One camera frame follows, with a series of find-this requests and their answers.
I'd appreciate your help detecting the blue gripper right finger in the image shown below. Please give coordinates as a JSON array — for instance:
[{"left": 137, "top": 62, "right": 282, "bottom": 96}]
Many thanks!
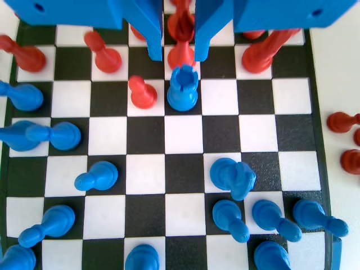
[{"left": 193, "top": 0, "right": 360, "bottom": 62}]

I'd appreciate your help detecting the blue piece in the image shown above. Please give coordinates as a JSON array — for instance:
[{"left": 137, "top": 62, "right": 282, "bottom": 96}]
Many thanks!
[
  {"left": 254, "top": 240, "right": 292, "bottom": 270},
  {"left": 125, "top": 244, "right": 161, "bottom": 270}
]

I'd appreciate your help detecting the blue chess knight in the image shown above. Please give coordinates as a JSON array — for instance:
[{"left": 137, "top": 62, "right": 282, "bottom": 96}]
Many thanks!
[{"left": 209, "top": 157, "right": 257, "bottom": 202}]

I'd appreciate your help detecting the black white chessboard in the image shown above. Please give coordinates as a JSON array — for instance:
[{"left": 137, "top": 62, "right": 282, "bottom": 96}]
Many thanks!
[{"left": 0, "top": 11, "right": 334, "bottom": 270}]

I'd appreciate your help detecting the blue chess pawn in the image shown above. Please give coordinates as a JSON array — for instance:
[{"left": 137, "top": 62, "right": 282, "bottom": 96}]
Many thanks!
[
  {"left": 212, "top": 199, "right": 251, "bottom": 244},
  {"left": 0, "top": 80, "right": 44, "bottom": 112},
  {"left": 292, "top": 199, "right": 350, "bottom": 239},
  {"left": 26, "top": 121, "right": 82, "bottom": 151},
  {"left": 74, "top": 161, "right": 119, "bottom": 192},
  {"left": 251, "top": 199, "right": 303, "bottom": 244},
  {"left": 18, "top": 204, "right": 77, "bottom": 249}
]

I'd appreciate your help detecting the red chess knight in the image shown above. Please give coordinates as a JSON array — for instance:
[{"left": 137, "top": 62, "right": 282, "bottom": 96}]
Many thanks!
[{"left": 340, "top": 148, "right": 360, "bottom": 176}]

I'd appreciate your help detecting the blue chess bishop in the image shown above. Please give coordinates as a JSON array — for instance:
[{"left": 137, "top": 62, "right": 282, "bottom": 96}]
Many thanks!
[{"left": 0, "top": 120, "right": 39, "bottom": 153}]

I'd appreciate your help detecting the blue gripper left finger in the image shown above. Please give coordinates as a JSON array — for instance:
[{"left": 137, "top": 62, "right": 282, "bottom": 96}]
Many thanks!
[{"left": 4, "top": 0, "right": 164, "bottom": 62}]

